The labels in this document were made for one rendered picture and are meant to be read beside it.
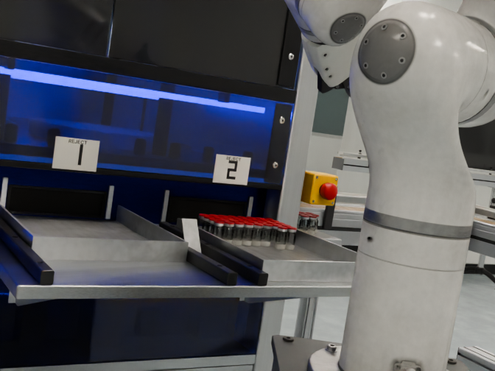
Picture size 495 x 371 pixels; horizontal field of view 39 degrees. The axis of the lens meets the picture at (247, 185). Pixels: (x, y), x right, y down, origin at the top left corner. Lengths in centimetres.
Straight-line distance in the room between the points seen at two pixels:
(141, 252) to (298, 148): 56
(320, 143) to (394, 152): 659
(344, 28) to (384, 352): 38
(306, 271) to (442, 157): 51
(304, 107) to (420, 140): 88
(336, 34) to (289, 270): 45
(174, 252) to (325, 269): 26
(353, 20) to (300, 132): 75
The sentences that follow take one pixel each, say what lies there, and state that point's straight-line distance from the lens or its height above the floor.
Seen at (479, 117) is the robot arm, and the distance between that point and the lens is 83.
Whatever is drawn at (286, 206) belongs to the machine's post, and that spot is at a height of 95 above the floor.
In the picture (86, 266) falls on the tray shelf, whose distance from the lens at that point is 111.
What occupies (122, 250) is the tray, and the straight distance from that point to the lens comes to 116.
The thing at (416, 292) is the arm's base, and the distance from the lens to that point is 78.
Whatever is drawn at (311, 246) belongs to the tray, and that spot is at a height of 89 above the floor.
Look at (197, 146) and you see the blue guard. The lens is 147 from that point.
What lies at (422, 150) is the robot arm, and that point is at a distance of 74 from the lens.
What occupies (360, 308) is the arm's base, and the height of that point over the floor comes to 95.
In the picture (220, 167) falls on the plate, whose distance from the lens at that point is 150.
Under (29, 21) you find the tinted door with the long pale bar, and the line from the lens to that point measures 136.
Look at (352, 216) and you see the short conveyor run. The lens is 186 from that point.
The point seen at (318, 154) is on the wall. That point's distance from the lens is 735.
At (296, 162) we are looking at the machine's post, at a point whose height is 105.
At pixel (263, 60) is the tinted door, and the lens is 155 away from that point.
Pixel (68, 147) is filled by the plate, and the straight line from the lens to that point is 137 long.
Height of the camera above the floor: 114
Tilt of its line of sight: 6 degrees down
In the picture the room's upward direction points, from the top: 8 degrees clockwise
